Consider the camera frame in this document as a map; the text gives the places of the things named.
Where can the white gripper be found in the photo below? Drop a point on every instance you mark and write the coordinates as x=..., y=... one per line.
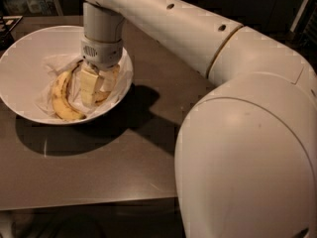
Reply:
x=103, y=55

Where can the small yellow banana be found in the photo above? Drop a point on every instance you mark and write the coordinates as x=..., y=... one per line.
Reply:
x=100, y=96

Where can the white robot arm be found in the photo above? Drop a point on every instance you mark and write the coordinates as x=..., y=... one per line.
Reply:
x=246, y=153

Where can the large yellow banana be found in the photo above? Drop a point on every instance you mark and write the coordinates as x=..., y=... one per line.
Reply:
x=61, y=106

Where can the white bowl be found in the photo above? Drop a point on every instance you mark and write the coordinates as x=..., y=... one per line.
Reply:
x=22, y=77

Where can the white paper liner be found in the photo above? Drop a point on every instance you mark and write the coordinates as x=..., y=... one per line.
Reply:
x=55, y=65

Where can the dark tray at edge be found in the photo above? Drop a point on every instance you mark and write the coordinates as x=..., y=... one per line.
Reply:
x=7, y=24

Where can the shelf with bottles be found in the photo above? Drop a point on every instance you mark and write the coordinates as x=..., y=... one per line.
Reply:
x=30, y=8

